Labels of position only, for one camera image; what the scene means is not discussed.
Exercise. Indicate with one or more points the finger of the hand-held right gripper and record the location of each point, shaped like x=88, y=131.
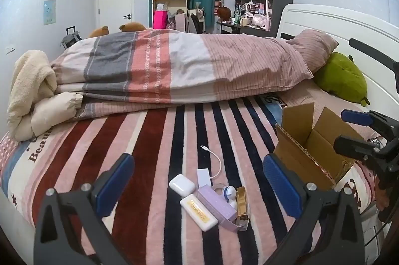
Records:
x=352, y=145
x=355, y=117

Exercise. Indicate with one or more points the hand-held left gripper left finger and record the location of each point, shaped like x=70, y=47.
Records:
x=112, y=187

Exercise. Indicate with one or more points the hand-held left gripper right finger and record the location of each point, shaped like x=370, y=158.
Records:
x=280, y=184

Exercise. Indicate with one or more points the cardboard box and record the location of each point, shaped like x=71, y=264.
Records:
x=311, y=143

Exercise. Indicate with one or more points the purple box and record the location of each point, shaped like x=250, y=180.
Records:
x=218, y=205

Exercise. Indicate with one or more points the green plush toy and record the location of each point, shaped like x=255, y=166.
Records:
x=343, y=75

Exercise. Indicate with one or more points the striped bed blanket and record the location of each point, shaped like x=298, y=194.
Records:
x=124, y=143

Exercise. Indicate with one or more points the white blue round gadget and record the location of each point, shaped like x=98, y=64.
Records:
x=229, y=192

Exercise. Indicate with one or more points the white earbud case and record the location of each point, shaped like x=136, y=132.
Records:
x=181, y=184

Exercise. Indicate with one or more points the small white card box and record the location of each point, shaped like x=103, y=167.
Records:
x=204, y=176

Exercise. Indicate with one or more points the pink striped pillow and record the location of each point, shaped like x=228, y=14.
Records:
x=311, y=47

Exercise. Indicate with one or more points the white box gold label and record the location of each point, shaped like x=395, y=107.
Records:
x=199, y=212

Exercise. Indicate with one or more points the white headboard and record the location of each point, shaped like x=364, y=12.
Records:
x=343, y=25

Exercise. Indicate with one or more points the pink grey striped quilt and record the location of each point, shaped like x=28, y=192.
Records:
x=174, y=65

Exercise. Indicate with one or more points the cream fleece blanket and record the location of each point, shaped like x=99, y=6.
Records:
x=28, y=78

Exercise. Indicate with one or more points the grey suitcase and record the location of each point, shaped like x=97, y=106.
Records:
x=71, y=38

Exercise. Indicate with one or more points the brown teddy bear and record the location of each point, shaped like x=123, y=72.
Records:
x=132, y=26
x=99, y=32

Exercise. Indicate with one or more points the brown round object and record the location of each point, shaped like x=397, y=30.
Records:
x=223, y=12

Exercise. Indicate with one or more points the pink bottle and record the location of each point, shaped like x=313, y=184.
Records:
x=160, y=19

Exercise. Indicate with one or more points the white door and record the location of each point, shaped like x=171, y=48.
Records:
x=115, y=0

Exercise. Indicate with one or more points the small blue wall poster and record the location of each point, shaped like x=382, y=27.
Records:
x=49, y=12

